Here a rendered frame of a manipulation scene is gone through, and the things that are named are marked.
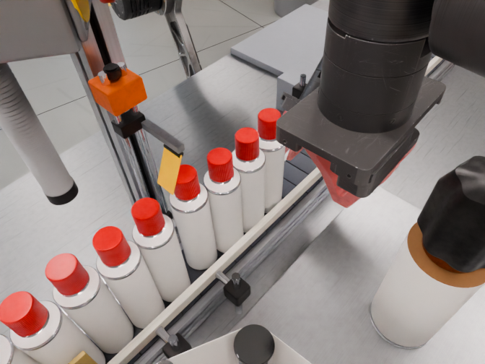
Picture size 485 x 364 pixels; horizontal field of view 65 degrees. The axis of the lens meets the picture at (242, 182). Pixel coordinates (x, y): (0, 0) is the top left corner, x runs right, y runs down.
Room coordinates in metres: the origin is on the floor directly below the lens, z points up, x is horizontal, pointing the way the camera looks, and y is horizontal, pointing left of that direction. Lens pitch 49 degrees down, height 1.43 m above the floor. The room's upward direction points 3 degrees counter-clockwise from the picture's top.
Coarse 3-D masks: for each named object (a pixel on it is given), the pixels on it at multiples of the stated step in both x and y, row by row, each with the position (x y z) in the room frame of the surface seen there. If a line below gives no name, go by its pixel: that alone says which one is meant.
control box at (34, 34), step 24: (0, 0) 0.25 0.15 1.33; (24, 0) 0.25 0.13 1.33; (48, 0) 0.26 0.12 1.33; (72, 0) 0.26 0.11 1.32; (0, 24) 0.25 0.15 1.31; (24, 24) 0.25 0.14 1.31; (48, 24) 0.25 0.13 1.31; (72, 24) 0.26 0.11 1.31; (0, 48) 0.25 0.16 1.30; (24, 48) 0.25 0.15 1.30; (48, 48) 0.25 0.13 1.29; (72, 48) 0.26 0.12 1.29
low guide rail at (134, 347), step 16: (432, 64) 0.79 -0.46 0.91; (320, 176) 0.47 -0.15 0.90; (304, 192) 0.43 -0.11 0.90; (256, 224) 0.36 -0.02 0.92; (240, 240) 0.33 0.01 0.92; (224, 256) 0.30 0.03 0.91; (208, 272) 0.27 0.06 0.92; (192, 288) 0.25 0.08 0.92; (176, 304) 0.23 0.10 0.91; (160, 320) 0.20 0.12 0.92; (144, 336) 0.18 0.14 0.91; (128, 352) 0.16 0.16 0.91
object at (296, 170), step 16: (288, 160) 0.53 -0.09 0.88; (304, 160) 0.53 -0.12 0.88; (288, 176) 0.49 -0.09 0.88; (304, 176) 0.48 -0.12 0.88; (288, 192) 0.45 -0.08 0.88; (288, 208) 0.41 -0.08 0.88; (272, 224) 0.38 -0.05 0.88; (256, 240) 0.35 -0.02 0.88; (240, 256) 0.32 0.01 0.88; (192, 272) 0.29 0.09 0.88; (224, 272) 0.29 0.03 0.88; (208, 288) 0.26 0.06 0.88; (192, 304) 0.24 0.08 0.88; (176, 320) 0.22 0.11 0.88
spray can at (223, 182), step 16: (208, 160) 0.34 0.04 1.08; (224, 160) 0.34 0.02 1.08; (208, 176) 0.35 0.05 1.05; (224, 176) 0.33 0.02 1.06; (240, 176) 0.35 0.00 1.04; (208, 192) 0.33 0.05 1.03; (224, 192) 0.32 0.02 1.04; (240, 192) 0.34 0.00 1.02; (224, 208) 0.32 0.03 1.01; (240, 208) 0.34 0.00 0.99; (224, 224) 0.32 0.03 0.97; (240, 224) 0.33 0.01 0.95; (224, 240) 0.32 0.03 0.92
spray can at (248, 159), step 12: (240, 132) 0.39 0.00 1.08; (252, 132) 0.39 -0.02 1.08; (240, 144) 0.37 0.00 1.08; (252, 144) 0.37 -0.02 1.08; (240, 156) 0.37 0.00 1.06; (252, 156) 0.37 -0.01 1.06; (264, 156) 0.38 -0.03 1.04; (240, 168) 0.36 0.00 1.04; (252, 168) 0.36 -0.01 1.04; (264, 168) 0.37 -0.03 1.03; (252, 180) 0.36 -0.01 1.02; (264, 180) 0.37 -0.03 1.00; (252, 192) 0.36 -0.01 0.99; (264, 192) 0.38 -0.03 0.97; (252, 204) 0.36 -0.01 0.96; (264, 204) 0.38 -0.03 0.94; (252, 216) 0.36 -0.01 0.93
